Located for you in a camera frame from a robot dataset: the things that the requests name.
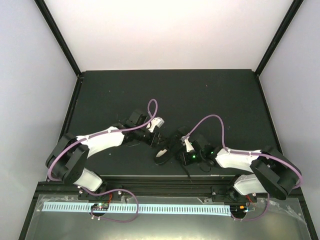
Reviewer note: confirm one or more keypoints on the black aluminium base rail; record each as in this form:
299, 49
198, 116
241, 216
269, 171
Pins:
218, 188

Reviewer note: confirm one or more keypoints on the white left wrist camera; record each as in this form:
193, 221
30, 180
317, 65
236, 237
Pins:
156, 122

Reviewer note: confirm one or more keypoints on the black frame post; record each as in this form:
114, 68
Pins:
50, 21
280, 32

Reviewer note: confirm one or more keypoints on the controller circuit board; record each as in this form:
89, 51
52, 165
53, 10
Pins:
99, 207
239, 209

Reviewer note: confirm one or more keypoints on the left controller circuit board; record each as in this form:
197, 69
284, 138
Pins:
99, 207

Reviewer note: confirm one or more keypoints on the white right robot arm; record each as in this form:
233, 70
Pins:
267, 170

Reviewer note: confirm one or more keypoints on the black canvas sneaker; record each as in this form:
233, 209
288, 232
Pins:
183, 130

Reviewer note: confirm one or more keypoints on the right black frame post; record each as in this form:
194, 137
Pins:
280, 32

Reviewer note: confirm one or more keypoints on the light blue slotted cable duct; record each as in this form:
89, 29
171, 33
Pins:
141, 208

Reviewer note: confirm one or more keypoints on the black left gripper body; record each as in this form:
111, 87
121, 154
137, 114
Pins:
151, 141

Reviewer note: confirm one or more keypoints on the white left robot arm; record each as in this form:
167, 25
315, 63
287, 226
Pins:
67, 161

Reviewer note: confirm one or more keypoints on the left black frame post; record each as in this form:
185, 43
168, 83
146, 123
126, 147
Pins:
50, 21

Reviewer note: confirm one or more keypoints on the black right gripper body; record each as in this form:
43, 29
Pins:
188, 161

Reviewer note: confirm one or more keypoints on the right controller circuit board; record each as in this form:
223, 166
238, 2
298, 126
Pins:
239, 209

